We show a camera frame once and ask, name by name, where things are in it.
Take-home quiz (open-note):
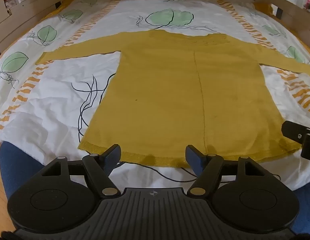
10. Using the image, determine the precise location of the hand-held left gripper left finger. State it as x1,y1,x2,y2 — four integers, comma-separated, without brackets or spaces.
37,144,122,197

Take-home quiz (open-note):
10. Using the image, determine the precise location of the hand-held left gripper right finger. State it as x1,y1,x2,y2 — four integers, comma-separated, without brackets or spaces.
185,145,273,197

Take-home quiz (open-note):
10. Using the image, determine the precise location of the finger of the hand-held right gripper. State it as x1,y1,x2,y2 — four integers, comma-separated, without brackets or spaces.
281,121,310,161

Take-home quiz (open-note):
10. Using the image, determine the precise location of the mustard yellow knit sweater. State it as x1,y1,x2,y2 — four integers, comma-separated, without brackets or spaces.
35,29,310,168

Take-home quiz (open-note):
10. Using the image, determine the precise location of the white leaf-print bed cover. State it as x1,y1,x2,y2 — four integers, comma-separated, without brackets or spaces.
0,0,310,192

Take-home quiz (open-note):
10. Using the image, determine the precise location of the blue fabric chair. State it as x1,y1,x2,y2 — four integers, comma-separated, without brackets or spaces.
0,141,310,237

